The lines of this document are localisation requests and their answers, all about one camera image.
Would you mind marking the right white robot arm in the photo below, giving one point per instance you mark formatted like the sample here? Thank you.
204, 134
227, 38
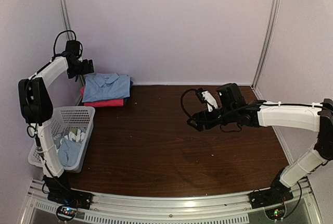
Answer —
232, 108

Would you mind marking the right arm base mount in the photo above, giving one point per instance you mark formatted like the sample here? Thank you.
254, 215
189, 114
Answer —
270, 196

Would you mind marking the left aluminium corner post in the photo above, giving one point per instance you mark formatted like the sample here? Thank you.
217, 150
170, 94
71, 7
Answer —
65, 14

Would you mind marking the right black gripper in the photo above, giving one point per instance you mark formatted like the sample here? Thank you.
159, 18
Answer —
200, 116

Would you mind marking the right aluminium corner post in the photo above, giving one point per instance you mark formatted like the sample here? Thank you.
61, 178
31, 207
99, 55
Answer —
275, 5

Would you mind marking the folded pink cloth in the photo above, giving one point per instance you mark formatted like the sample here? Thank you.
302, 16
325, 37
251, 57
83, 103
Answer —
97, 98

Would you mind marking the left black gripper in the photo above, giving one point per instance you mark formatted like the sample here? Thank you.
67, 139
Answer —
87, 70

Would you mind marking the aluminium corner post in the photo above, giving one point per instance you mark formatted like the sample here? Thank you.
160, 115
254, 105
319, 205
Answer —
65, 14
275, 5

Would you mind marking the white plastic laundry basket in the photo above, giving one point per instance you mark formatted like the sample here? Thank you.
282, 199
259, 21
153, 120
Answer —
75, 116

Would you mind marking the folded dark blue cloth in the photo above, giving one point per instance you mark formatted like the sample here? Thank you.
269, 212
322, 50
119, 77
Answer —
128, 96

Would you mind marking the blue printed garment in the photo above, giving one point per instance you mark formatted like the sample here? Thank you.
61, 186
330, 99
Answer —
68, 144

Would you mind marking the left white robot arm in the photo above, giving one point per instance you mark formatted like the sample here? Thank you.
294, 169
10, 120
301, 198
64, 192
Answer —
37, 109

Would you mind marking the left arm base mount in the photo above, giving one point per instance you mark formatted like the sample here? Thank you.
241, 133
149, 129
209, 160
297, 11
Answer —
61, 192

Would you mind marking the aluminium front rail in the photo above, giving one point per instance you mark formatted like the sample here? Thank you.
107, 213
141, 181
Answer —
227, 208

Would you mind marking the light blue shirt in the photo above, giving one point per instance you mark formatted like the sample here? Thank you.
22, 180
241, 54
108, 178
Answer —
117, 85

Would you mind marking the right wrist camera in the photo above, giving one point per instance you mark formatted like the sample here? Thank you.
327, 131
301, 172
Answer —
206, 97

